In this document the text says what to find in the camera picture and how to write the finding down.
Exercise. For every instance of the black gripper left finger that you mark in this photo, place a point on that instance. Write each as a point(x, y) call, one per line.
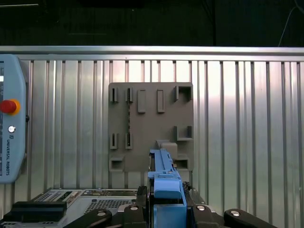
point(133, 218)

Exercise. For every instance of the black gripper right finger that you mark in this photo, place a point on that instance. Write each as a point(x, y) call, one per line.
point(202, 218)

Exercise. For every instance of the hard disk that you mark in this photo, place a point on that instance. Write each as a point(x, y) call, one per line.
point(166, 187)

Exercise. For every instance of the black PC case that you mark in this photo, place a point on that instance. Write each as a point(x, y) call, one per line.
point(107, 204)

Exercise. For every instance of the grey parts rack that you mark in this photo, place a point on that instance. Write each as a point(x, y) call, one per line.
point(152, 123)

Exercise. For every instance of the pale blue teach pendant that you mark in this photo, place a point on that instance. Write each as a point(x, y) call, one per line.
point(14, 142)

